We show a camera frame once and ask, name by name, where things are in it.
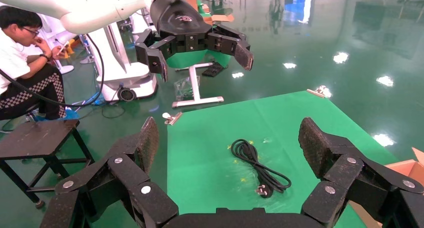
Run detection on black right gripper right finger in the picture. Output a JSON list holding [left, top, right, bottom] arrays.
[[298, 117, 424, 228]]

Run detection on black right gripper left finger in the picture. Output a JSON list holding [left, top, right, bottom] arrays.
[[39, 116, 180, 228]]

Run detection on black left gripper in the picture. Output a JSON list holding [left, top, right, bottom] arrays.
[[134, 0, 255, 83]]

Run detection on black power cable with plug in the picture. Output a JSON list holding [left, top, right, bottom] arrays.
[[230, 138, 292, 199]]

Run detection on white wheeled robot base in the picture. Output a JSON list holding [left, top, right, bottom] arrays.
[[84, 11, 159, 103]]

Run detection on open brown cardboard box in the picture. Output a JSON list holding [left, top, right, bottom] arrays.
[[349, 146, 424, 228]]

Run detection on green table cloth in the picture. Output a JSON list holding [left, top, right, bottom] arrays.
[[167, 90, 400, 228], [165, 49, 233, 70]]

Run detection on small black floor mat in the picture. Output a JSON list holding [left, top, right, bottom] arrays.
[[202, 62, 226, 78]]

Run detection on clear plastic bag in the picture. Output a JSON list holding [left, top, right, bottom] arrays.
[[173, 75, 201, 102]]

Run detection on white metal table leg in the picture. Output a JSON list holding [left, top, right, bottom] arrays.
[[171, 62, 225, 109]]

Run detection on brown cardboard carton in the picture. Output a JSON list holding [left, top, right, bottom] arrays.
[[180, 0, 235, 26]]

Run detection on silver binder clip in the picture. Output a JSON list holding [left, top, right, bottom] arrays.
[[306, 85, 332, 99], [161, 112, 183, 126]]

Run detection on dark square stool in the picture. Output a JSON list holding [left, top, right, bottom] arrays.
[[0, 119, 95, 210]]

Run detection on white machine with round base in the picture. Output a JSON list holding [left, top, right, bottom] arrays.
[[36, 14, 84, 76]]

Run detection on seated person in white shirt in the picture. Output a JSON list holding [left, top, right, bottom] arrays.
[[0, 6, 79, 121]]

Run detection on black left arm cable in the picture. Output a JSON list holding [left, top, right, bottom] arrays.
[[0, 33, 105, 109]]

